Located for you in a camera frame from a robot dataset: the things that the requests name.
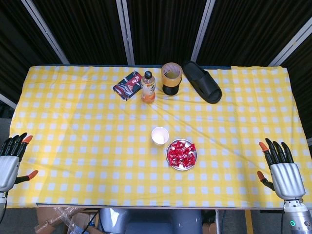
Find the clear plastic wrap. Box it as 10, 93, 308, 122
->
50, 206, 82, 234

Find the dark blue red snack box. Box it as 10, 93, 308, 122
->
113, 70, 144, 102

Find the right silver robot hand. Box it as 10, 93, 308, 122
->
257, 137, 307, 201

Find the black curtain panel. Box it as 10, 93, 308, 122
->
280, 36, 312, 141
126, 0, 208, 65
31, 0, 129, 65
0, 0, 61, 98
196, 0, 312, 66

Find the black rubber slipper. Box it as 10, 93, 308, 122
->
182, 60, 223, 105

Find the white paper cup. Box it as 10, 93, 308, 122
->
151, 126, 170, 146

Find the white table leg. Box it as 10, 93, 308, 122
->
214, 209, 226, 234

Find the grey robot torso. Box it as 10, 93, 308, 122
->
98, 208, 203, 234

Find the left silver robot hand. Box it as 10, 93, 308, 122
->
0, 132, 39, 193

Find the round steel plate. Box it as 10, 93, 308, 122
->
166, 138, 198, 171

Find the yellow white checkered tablecloth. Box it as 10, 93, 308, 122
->
5, 64, 312, 209

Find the small brown cardboard box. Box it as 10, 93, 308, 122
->
202, 223, 217, 234

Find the large brown cardboard box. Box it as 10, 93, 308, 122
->
34, 207, 99, 234

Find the yellow floor tape strip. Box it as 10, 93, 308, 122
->
244, 209, 254, 234

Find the yellowish packing tape roll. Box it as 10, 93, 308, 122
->
160, 62, 183, 86

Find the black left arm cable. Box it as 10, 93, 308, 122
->
0, 191, 10, 220

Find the orange drink bottle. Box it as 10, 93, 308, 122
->
140, 71, 156, 104

